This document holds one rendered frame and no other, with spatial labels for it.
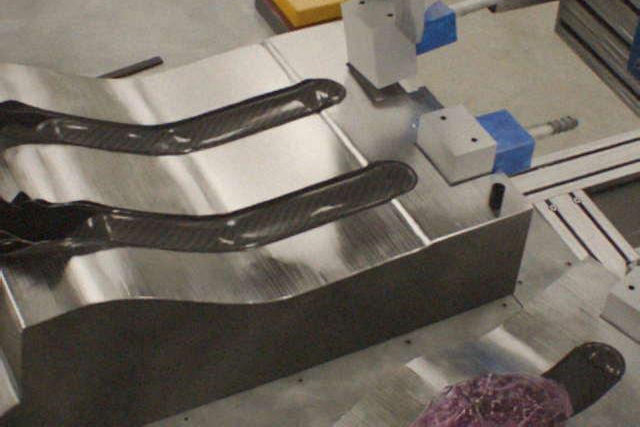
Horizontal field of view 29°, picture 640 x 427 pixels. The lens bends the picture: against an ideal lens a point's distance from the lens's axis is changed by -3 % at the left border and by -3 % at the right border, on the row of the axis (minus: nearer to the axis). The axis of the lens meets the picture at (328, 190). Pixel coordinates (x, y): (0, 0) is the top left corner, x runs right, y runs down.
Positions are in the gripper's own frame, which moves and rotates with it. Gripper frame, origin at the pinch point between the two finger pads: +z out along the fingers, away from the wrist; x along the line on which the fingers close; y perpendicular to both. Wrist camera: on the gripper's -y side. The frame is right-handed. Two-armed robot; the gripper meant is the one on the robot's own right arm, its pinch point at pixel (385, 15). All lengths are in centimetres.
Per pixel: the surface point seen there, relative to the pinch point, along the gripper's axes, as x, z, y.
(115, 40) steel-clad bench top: 26.2, 8.9, -15.4
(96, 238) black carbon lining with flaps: -13.5, -1.3, -28.1
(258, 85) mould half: 3.3, 4.1, -10.0
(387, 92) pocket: 1.6, 8.1, 0.1
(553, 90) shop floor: 96, 94, 82
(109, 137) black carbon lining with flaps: 0.3, 1.4, -23.1
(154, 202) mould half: -7.7, 2.3, -22.7
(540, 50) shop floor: 109, 94, 88
